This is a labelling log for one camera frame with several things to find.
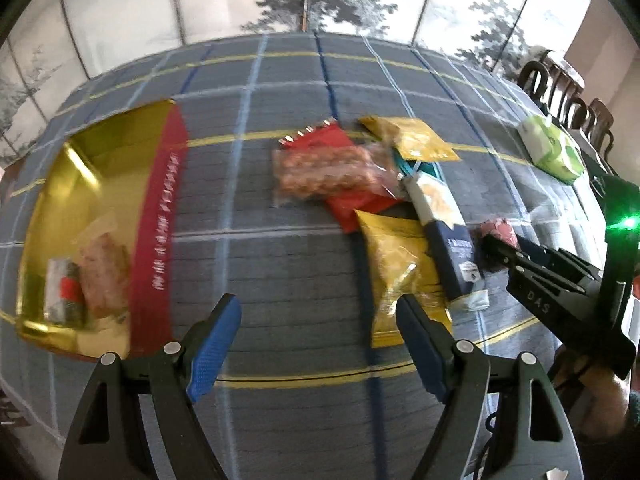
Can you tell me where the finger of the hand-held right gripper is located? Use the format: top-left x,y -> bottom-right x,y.
481,236 -> 581,293
515,234 -> 603,281

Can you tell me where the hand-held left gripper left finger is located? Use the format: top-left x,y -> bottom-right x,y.
57,292 -> 243,480

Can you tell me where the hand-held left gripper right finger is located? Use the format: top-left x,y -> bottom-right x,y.
395,292 -> 586,480

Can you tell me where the pink candy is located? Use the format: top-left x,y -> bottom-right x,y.
474,216 -> 518,273

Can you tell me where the yellow snack packet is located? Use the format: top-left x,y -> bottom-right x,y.
359,116 -> 461,162

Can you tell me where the red and gold box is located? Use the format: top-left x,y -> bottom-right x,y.
15,99 -> 190,363

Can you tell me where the person's right hand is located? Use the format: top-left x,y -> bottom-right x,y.
550,347 -> 633,441

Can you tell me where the navy and white snack packet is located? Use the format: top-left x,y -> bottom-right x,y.
402,171 -> 491,313

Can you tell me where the large golden snack packet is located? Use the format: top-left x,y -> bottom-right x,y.
354,209 -> 453,348

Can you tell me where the green tissue pack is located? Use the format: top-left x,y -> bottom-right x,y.
516,114 -> 586,185

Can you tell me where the light blue candy packet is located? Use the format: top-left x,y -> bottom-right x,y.
392,156 -> 443,181

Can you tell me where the grey plaid tablecloth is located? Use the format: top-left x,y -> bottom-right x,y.
0,30 -> 640,480

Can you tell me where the clear packet of brown snack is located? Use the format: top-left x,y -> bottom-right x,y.
75,220 -> 133,318

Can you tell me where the dark wooden chair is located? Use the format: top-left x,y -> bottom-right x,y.
542,50 -> 587,116
565,96 -> 616,161
517,60 -> 551,103

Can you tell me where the white red green snack packet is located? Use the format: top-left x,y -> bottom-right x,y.
44,257 -> 86,323

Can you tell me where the clear packet of brown nuts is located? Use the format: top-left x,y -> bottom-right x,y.
271,142 -> 406,206

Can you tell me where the landscape painted screen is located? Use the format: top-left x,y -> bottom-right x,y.
0,0 -> 601,161

